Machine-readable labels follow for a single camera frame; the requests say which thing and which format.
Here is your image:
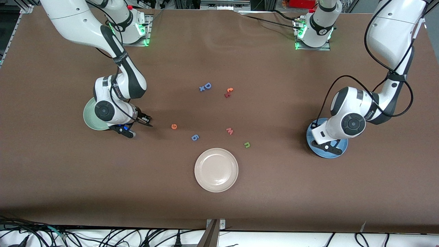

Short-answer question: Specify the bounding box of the blue plate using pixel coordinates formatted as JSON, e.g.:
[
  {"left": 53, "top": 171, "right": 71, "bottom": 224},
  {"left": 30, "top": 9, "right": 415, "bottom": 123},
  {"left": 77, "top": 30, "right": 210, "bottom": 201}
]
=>
[{"left": 306, "top": 118, "right": 348, "bottom": 159}]

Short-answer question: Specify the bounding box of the mint green plate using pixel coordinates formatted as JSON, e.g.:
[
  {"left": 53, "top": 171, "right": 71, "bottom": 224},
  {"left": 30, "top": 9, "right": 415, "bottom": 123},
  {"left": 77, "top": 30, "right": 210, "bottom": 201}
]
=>
[{"left": 83, "top": 97, "right": 114, "bottom": 131}]

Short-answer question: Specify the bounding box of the brown table cover mat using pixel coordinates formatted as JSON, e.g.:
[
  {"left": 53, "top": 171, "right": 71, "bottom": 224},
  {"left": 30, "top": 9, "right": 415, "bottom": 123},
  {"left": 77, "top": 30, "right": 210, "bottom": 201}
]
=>
[{"left": 0, "top": 6, "right": 439, "bottom": 234}]

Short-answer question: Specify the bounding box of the white plate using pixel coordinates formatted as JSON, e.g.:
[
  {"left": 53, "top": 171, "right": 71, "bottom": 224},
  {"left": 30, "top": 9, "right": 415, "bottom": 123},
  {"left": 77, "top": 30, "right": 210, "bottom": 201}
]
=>
[{"left": 194, "top": 148, "right": 239, "bottom": 193}]

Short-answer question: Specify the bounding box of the red box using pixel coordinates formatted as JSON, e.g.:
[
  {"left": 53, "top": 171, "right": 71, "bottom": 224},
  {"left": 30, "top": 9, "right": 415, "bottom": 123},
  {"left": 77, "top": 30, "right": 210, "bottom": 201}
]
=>
[{"left": 289, "top": 0, "right": 317, "bottom": 9}]

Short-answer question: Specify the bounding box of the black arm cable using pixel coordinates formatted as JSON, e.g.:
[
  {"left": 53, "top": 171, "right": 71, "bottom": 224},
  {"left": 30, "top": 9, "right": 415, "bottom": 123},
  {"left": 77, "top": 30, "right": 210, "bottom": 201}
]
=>
[
  {"left": 317, "top": 0, "right": 427, "bottom": 119},
  {"left": 85, "top": 0, "right": 141, "bottom": 119}
]

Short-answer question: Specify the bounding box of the black cable on mat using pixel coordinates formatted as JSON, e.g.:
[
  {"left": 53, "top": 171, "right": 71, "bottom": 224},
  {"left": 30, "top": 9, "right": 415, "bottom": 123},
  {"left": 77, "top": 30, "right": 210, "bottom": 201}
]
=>
[{"left": 237, "top": 10, "right": 302, "bottom": 31}]

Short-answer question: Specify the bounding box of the black cable bundle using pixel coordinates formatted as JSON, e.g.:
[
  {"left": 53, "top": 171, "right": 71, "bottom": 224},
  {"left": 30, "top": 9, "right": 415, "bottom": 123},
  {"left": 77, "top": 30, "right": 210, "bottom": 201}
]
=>
[{"left": 0, "top": 216, "right": 206, "bottom": 247}]

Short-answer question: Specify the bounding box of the grey metal bracket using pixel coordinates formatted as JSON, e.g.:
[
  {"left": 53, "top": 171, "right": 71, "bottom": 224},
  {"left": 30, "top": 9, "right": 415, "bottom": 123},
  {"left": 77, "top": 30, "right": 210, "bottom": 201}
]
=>
[{"left": 197, "top": 219, "right": 226, "bottom": 247}]

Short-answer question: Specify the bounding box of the aluminium frame profile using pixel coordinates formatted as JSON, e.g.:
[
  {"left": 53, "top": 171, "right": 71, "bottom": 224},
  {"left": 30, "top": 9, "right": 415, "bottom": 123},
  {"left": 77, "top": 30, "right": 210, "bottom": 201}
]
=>
[{"left": 199, "top": 0, "right": 252, "bottom": 11}]

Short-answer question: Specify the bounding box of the teal cable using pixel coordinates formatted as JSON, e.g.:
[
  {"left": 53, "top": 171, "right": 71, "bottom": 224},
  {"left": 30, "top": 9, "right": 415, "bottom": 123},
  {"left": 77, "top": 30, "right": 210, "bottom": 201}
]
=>
[{"left": 48, "top": 226, "right": 66, "bottom": 239}]

